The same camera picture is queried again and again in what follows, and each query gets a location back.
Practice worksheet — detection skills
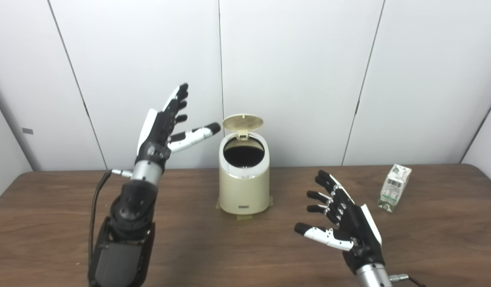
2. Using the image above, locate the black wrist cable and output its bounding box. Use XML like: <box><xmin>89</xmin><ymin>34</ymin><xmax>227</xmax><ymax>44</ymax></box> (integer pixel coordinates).
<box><xmin>88</xmin><ymin>169</ymin><xmax>133</xmax><ymax>271</ymax></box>
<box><xmin>390</xmin><ymin>273</ymin><xmax>428</xmax><ymax>287</ymax></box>

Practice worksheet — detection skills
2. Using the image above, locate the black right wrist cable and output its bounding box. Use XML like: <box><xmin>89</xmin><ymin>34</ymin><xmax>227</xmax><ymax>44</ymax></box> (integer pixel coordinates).
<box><xmin>390</xmin><ymin>273</ymin><xmax>428</xmax><ymax>287</ymax></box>

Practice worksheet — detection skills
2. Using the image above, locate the cream-colored bin body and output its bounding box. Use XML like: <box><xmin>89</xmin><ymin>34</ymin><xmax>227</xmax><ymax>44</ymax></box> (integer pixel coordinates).
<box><xmin>218</xmin><ymin>132</ymin><xmax>271</xmax><ymax>216</ymax></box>

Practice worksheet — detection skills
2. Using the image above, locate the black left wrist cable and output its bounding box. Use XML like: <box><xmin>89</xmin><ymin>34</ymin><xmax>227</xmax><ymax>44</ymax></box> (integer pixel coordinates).
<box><xmin>88</xmin><ymin>169</ymin><xmax>133</xmax><ymax>271</ymax></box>

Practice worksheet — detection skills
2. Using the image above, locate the round cream bin lid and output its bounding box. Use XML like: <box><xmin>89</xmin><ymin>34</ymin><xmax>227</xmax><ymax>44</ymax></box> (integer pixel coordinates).
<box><xmin>223</xmin><ymin>114</ymin><xmax>264</xmax><ymax>141</ymax></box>

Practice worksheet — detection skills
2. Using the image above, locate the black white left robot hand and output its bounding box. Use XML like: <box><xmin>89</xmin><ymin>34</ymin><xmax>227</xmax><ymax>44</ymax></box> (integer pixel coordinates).
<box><xmin>136</xmin><ymin>83</ymin><xmax>221</xmax><ymax>168</ymax></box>

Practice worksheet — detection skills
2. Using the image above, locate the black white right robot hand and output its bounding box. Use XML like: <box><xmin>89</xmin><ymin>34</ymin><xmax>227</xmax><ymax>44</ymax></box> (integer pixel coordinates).
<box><xmin>294</xmin><ymin>170</ymin><xmax>385</xmax><ymax>275</ymax></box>

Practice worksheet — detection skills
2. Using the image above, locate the small white green milk carton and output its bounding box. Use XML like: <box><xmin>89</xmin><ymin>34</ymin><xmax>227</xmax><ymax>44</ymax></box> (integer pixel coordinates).
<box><xmin>377</xmin><ymin>164</ymin><xmax>412</xmax><ymax>213</ymax></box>

